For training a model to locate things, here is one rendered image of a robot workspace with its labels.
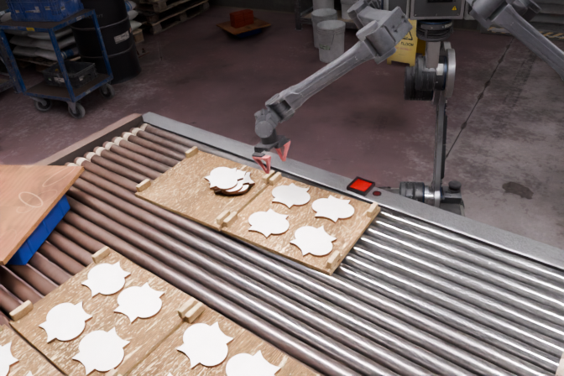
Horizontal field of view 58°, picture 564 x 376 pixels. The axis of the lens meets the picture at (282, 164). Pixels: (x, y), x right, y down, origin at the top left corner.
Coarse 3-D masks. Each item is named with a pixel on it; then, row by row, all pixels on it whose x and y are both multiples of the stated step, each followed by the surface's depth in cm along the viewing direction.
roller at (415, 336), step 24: (120, 192) 193; (168, 216) 178; (216, 240) 166; (264, 264) 155; (312, 288) 145; (360, 312) 137; (384, 312) 136; (408, 336) 129; (432, 336) 128; (456, 360) 123; (480, 360) 121
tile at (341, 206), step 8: (320, 200) 174; (328, 200) 174; (336, 200) 173; (344, 200) 173; (312, 208) 171; (320, 208) 170; (328, 208) 170; (336, 208) 169; (344, 208) 169; (352, 208) 169; (320, 216) 167; (328, 216) 166; (336, 216) 166; (344, 216) 166
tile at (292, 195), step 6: (282, 186) 182; (288, 186) 182; (294, 186) 182; (276, 192) 180; (282, 192) 179; (288, 192) 179; (294, 192) 179; (300, 192) 179; (306, 192) 178; (276, 198) 177; (282, 198) 176; (288, 198) 176; (294, 198) 176; (300, 198) 176; (306, 198) 175; (282, 204) 175; (288, 204) 173; (294, 204) 174; (300, 204) 173; (306, 204) 174
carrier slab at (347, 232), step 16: (320, 192) 180; (256, 208) 175; (272, 208) 174; (288, 208) 173; (304, 208) 173; (368, 208) 170; (240, 224) 168; (304, 224) 165; (320, 224) 165; (336, 224) 164; (352, 224) 164; (368, 224) 164; (256, 240) 161; (272, 240) 160; (288, 240) 160; (352, 240) 157; (288, 256) 154
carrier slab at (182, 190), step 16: (192, 160) 204; (208, 160) 203; (224, 160) 203; (160, 176) 196; (176, 176) 195; (192, 176) 195; (256, 176) 191; (144, 192) 188; (160, 192) 187; (176, 192) 186; (192, 192) 186; (208, 192) 185; (256, 192) 182; (176, 208) 178; (192, 208) 177; (208, 208) 177; (224, 208) 176; (240, 208) 176; (208, 224) 170
